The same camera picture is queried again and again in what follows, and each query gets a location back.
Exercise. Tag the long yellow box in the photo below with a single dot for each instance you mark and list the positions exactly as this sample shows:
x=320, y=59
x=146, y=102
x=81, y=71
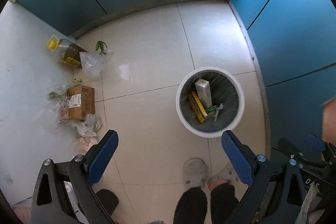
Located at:
x=197, y=107

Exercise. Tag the grey slipper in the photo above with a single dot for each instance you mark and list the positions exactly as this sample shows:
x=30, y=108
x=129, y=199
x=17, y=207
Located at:
x=194, y=173
x=228, y=172

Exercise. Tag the black trouser leg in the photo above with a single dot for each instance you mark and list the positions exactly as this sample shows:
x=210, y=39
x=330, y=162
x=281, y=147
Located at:
x=191, y=207
x=223, y=203

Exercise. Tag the right black trouser leg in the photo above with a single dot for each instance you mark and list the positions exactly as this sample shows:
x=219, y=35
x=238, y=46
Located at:
x=223, y=203

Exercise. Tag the pink bag of food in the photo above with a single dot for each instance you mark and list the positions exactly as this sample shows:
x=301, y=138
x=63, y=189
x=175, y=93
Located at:
x=83, y=144

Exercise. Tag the green vegetable scrap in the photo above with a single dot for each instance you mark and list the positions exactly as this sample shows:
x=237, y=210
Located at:
x=101, y=47

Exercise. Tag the white green medicine sachet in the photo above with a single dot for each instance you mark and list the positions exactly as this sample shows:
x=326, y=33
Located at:
x=213, y=111

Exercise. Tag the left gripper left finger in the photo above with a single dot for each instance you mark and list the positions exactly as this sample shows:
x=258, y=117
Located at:
x=51, y=204

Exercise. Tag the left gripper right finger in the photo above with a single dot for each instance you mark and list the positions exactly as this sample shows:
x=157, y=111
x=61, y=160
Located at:
x=275, y=190

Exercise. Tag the left grey slipper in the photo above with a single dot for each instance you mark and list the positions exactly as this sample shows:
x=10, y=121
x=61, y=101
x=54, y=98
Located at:
x=194, y=173

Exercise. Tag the plastic bag of vegetables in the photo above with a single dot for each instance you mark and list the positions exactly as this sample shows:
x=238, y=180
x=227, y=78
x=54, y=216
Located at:
x=58, y=98

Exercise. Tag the clear plastic bag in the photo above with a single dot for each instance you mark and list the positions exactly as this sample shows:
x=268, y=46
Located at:
x=94, y=63

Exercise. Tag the right grey slipper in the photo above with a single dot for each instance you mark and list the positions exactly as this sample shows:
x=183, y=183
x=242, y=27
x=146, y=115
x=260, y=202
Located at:
x=228, y=172

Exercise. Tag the left black trouser leg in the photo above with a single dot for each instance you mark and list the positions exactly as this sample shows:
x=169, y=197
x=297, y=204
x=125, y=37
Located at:
x=191, y=207

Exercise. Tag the yellow cooking oil bottle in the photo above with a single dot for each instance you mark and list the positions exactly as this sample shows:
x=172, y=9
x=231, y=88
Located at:
x=66, y=51

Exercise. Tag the white round trash bin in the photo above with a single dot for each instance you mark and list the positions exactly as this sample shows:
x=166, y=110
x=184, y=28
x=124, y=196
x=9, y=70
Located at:
x=225, y=89

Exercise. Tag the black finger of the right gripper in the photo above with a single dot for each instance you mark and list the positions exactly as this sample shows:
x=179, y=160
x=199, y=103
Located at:
x=325, y=149

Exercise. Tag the white pink toothpaste box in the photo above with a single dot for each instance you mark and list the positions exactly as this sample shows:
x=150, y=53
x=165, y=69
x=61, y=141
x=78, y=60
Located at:
x=204, y=92

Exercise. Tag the brown cardboard box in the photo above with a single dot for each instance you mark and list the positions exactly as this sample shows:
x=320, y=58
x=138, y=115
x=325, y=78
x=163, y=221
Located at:
x=81, y=102

